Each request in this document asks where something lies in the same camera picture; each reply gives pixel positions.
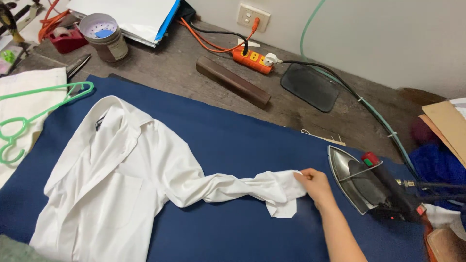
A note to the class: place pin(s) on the person's right hand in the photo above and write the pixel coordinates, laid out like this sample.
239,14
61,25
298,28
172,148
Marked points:
317,187

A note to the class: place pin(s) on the person's right fingers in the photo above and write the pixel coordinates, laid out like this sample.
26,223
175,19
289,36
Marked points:
303,175

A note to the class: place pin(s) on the white dress shirt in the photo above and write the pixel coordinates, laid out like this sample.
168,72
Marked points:
120,182

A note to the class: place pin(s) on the steel steam iron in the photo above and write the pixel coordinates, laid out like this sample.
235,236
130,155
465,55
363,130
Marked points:
367,183

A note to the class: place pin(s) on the blue ironing cloth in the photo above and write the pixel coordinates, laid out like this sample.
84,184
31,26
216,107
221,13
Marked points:
233,153

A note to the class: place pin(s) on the black iron rest mat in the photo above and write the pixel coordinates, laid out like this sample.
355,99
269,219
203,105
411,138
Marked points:
310,86

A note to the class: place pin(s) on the dark brown wooden block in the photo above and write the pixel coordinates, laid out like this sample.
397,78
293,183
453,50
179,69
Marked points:
233,82

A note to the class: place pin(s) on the white plug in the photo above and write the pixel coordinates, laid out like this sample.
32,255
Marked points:
271,59

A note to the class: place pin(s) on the orange power strip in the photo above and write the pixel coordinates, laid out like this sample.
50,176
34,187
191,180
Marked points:
252,59

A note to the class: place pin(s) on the blue fluffy fabric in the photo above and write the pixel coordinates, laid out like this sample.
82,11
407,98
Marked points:
437,165

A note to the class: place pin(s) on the brown cardboard sheets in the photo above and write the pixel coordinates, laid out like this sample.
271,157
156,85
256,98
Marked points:
446,125

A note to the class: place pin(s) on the stack of papers and folders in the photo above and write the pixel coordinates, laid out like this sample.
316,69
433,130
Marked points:
131,16

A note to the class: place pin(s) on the round tin with white lid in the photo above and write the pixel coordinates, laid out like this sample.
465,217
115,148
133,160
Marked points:
104,36

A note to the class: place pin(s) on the black scissors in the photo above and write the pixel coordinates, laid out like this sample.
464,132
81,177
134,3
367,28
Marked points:
77,66

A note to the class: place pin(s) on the red tape dispenser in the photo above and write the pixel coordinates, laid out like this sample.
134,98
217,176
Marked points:
67,39

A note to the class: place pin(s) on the green plastic hanger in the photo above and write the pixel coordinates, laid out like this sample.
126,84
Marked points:
34,112

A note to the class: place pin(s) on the white folded cloth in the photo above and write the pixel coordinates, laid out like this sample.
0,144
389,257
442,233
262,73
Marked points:
25,109

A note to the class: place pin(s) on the grey green cloth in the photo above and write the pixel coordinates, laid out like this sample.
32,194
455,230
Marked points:
16,251

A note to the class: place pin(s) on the white wall socket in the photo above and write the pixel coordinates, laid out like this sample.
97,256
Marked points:
253,16

